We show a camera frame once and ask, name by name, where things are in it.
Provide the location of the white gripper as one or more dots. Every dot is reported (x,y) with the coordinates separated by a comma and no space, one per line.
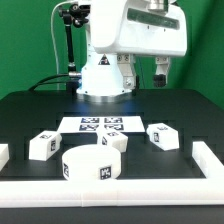
(128,26)

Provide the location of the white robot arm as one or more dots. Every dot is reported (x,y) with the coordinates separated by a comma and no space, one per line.
(101,79)

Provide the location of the white marker sheet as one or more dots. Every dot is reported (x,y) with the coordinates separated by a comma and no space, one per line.
(128,124)

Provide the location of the white front fence bar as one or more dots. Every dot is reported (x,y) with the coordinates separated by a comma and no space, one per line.
(14,194)

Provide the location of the white left fence bar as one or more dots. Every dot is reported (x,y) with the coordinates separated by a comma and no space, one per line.
(4,155)

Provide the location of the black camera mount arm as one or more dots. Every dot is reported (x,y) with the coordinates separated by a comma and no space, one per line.
(75,16)

